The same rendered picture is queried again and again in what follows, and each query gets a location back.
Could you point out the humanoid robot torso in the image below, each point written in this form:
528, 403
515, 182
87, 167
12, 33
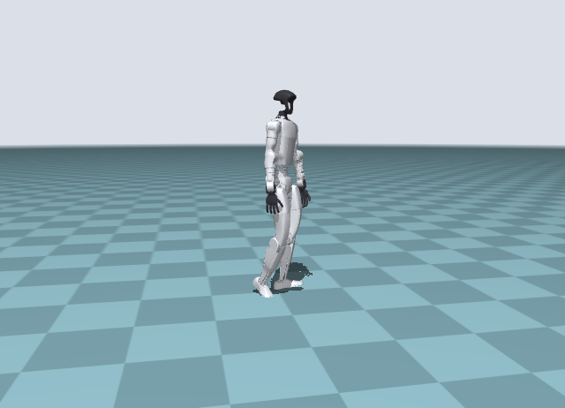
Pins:
285, 146

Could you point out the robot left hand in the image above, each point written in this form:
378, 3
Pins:
304, 194

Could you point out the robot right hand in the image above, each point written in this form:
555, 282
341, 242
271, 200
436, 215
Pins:
272, 201

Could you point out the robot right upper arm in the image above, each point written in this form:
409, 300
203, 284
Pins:
273, 128

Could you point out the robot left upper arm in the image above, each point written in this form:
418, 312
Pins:
298, 155

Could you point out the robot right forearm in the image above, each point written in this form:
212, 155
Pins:
270, 171

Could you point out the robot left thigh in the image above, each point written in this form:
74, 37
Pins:
295, 211

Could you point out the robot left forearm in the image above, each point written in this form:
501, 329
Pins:
300, 175

